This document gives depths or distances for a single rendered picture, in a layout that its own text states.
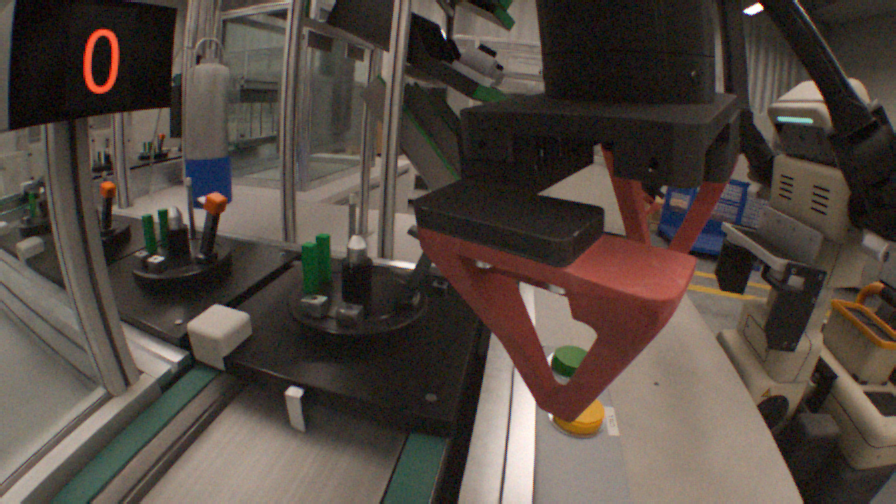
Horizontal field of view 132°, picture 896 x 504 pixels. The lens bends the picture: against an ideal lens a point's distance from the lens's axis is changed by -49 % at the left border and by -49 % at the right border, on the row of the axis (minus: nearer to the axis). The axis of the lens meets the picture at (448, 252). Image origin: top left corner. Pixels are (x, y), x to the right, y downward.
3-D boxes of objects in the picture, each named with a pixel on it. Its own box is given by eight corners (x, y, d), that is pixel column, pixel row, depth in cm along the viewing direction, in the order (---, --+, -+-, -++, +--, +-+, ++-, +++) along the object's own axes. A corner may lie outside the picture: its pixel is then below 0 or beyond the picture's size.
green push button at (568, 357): (586, 363, 36) (592, 347, 35) (591, 388, 32) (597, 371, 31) (548, 358, 36) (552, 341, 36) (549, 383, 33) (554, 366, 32)
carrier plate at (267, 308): (485, 297, 48) (487, 282, 47) (450, 439, 26) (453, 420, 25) (312, 266, 52) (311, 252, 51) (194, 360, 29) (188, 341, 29)
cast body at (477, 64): (485, 98, 56) (508, 60, 53) (482, 98, 52) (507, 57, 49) (439, 72, 56) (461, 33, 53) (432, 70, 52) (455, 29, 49)
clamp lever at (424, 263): (419, 294, 37) (456, 229, 34) (414, 304, 35) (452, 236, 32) (387, 276, 37) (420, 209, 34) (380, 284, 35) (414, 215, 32)
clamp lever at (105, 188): (114, 229, 44) (117, 185, 42) (104, 233, 43) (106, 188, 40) (103, 218, 44) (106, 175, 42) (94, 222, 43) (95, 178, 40)
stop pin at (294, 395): (312, 424, 28) (306, 388, 27) (306, 433, 27) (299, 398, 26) (297, 419, 29) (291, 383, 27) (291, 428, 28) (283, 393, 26)
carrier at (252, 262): (303, 264, 52) (301, 176, 47) (183, 356, 30) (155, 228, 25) (187, 240, 55) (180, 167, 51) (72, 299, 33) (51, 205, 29)
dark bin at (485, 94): (496, 105, 60) (520, 67, 56) (473, 100, 48) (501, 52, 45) (368, 35, 63) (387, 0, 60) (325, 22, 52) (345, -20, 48)
